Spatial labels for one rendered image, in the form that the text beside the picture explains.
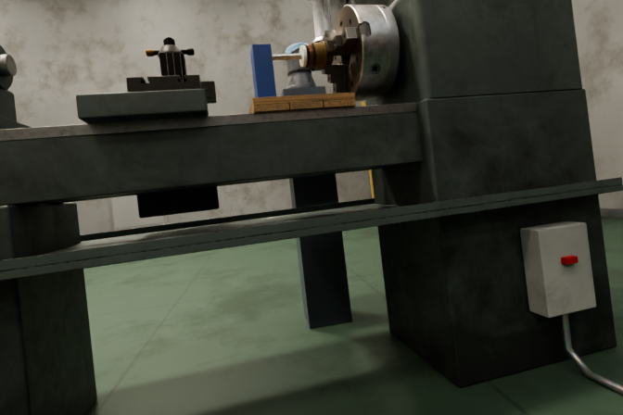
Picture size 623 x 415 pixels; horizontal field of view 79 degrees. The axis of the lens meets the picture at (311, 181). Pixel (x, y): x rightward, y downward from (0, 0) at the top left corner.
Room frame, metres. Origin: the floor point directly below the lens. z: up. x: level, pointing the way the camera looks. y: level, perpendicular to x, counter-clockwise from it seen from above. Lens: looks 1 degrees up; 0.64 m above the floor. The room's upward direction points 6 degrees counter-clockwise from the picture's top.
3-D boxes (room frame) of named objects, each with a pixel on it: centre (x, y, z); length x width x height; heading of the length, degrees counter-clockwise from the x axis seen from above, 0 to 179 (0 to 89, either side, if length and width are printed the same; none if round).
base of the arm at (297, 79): (1.85, 0.00, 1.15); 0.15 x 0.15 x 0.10
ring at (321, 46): (1.28, -0.07, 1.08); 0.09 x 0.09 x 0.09; 13
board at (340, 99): (1.26, 0.03, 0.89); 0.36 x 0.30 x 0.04; 13
